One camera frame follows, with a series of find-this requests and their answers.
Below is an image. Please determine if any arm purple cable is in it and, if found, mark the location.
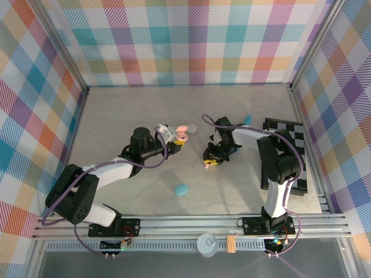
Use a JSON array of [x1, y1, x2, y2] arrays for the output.
[[201, 114, 305, 257], [41, 130, 170, 257]]

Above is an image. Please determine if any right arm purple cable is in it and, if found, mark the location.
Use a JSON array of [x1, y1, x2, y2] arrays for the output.
[[201, 114, 305, 257]]

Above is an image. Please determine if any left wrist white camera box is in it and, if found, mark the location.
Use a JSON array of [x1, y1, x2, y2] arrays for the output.
[[154, 123, 177, 143]]

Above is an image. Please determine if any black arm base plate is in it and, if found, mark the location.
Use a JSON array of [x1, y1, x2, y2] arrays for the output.
[[88, 218, 142, 238], [241, 215, 297, 237]]

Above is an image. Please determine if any black white checkerboard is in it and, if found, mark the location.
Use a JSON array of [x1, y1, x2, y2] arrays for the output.
[[260, 117, 308, 195]]

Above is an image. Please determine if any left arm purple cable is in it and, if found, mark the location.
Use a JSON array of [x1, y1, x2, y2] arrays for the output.
[[41, 130, 170, 257]]

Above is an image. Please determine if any blue earbud charging case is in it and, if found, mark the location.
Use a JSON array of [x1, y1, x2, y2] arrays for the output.
[[173, 183, 189, 197]]

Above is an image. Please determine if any aluminium frame post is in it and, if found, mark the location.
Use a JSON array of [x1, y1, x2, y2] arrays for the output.
[[28, 0, 90, 95], [289, 0, 350, 93]]

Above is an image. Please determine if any teal elongated silicone object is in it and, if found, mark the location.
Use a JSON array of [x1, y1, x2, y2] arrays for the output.
[[234, 114, 253, 155]]

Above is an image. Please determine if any pink earbud charging case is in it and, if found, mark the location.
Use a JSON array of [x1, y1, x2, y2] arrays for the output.
[[176, 124, 190, 141]]

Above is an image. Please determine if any wide aluminium mounting rail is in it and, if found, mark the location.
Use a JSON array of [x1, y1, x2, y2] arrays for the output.
[[31, 213, 354, 241]]

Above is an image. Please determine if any slotted grey cable duct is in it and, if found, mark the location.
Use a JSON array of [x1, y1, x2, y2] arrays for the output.
[[45, 239, 269, 253]]

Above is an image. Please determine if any silver tin can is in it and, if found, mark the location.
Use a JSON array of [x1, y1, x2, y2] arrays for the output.
[[197, 233, 218, 257]]

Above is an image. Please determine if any aluminium frame rail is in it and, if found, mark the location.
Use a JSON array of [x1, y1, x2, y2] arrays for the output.
[[51, 86, 90, 217], [288, 83, 331, 214]]

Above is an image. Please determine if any black controller board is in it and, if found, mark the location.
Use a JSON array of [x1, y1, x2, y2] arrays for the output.
[[99, 237, 134, 259], [264, 237, 286, 258]]

